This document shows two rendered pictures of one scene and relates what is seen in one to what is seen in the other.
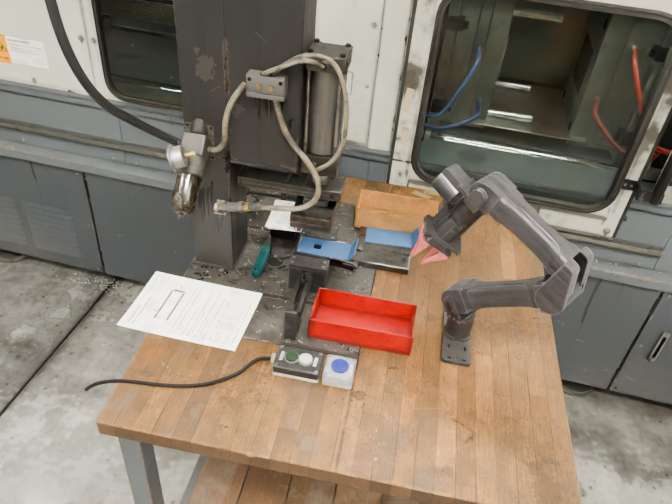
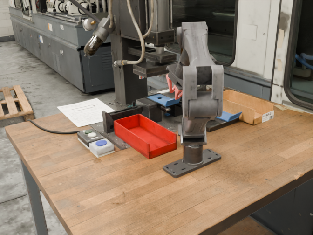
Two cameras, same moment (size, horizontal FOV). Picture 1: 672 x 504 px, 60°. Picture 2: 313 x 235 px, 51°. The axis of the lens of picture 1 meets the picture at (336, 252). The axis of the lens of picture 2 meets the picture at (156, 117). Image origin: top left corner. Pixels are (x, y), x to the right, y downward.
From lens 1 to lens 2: 1.13 m
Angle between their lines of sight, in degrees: 45
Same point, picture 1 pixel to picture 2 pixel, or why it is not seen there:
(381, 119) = (271, 56)
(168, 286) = (92, 103)
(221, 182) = (119, 49)
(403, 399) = (114, 172)
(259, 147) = (128, 25)
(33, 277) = not seen: hidden behind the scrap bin
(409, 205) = (255, 104)
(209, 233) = (118, 81)
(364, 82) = (262, 31)
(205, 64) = not seen: outside the picture
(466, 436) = (117, 201)
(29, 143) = not seen: hidden behind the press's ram
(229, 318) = (95, 118)
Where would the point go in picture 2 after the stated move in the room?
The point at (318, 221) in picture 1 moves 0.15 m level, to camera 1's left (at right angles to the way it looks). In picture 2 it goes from (141, 69) to (119, 63)
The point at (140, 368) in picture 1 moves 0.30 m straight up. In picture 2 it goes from (41, 120) to (29, 53)
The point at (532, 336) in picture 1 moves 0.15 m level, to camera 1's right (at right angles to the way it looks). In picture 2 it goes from (248, 185) to (298, 210)
